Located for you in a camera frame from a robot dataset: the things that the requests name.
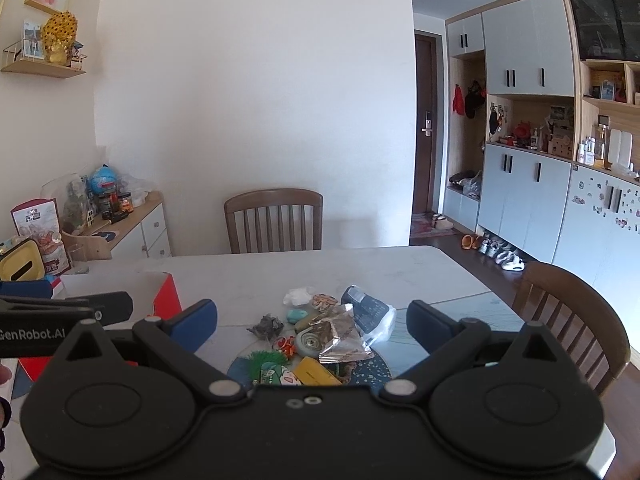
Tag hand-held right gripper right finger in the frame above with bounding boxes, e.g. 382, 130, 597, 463
378, 300, 573, 403

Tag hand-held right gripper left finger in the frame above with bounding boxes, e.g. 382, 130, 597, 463
50, 299, 249, 403

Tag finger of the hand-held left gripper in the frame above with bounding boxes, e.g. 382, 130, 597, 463
91, 291, 134, 326

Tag red and white cardboard box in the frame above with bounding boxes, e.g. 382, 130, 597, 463
17, 271, 183, 386

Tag blue and white wipes packet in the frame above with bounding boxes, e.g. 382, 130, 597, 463
341, 285, 397, 348

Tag dark wrapper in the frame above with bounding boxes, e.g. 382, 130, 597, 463
247, 314, 285, 341

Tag silver foil snack bag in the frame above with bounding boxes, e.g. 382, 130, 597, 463
307, 305, 376, 363

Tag doll with green headband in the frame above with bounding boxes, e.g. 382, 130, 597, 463
245, 350, 303, 387

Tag person's left hand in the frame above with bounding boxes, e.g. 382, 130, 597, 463
0, 364, 13, 453

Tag clear drinking glass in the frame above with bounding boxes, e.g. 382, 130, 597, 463
65, 242, 90, 273

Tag round blue placemat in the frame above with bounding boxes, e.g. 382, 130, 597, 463
226, 345, 396, 388

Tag yellow and black tissue box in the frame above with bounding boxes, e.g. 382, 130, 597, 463
0, 239, 45, 282

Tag white side cabinet wooden top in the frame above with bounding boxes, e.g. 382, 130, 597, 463
75, 191, 173, 261

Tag patterned door mat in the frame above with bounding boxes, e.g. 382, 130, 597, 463
411, 212, 457, 239

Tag red and white snack bag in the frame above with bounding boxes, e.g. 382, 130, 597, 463
11, 199, 71, 277

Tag white sneakers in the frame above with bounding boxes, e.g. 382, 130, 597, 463
477, 237, 526, 273

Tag crumpled white tissue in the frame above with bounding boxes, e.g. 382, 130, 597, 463
283, 286, 316, 307

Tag clear plastic container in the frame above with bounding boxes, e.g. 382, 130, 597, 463
42, 174, 92, 233

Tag yellow small box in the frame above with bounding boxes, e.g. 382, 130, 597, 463
292, 356, 346, 387

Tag clear plastic bag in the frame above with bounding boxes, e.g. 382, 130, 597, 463
120, 172, 151, 206

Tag wooden slat-back chair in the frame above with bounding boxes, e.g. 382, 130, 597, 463
511, 261, 632, 396
224, 188, 324, 255

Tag bags on cabinet bench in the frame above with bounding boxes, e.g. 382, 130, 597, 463
448, 170, 483, 199

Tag black hanging bag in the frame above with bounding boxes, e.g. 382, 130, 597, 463
464, 80, 487, 120

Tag brown entrance door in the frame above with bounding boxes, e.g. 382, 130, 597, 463
414, 32, 442, 217

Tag golden ornament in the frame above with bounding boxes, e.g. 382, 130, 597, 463
41, 11, 78, 65

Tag photo card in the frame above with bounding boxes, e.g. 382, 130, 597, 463
22, 20, 44, 57

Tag black glass cabinet panel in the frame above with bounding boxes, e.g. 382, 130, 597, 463
569, 0, 640, 62

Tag wooden wall shelf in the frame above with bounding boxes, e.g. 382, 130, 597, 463
1, 45, 88, 79

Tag grey wall cabinet unit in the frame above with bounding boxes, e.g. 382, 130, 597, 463
444, 0, 640, 311

